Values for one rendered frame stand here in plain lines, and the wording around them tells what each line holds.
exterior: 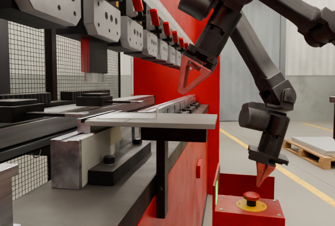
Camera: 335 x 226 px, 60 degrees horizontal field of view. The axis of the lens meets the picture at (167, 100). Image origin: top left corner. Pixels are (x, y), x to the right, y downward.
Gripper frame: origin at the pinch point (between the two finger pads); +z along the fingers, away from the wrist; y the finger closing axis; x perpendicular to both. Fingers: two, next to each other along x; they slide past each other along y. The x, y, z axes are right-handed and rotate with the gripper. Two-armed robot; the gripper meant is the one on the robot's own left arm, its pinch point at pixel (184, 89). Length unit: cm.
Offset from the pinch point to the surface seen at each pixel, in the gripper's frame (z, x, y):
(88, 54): 3.4, -21.3, 4.5
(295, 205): 58, 117, -203
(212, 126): 2.4, 8.9, 8.8
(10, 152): 35.8, -30.1, 0.3
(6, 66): 29, -65, -32
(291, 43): -186, 117, -816
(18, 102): 22.4, -33.0, 2.0
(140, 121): 9.1, -3.6, 8.2
